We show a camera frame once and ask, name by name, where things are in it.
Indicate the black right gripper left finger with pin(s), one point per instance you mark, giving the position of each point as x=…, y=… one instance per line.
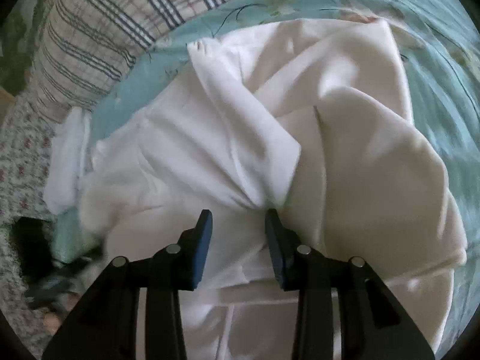
x=103, y=324

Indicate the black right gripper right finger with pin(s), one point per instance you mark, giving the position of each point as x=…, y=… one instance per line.
x=373, y=323

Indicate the cream zip-up hoodie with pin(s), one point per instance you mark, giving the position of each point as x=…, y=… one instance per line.
x=312, y=117

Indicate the person's left hand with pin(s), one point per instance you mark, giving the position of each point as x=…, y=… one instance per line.
x=58, y=311

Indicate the white folded towel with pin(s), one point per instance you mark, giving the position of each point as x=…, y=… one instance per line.
x=67, y=165

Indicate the pink floral quilt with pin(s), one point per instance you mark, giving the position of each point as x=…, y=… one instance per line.
x=25, y=160

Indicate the plaid checked pillow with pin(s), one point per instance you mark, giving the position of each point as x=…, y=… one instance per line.
x=88, y=46

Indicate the teal floral bed sheet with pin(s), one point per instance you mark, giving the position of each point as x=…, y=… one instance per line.
x=439, y=46

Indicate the green landscape wall picture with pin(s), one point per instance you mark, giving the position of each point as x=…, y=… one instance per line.
x=20, y=31

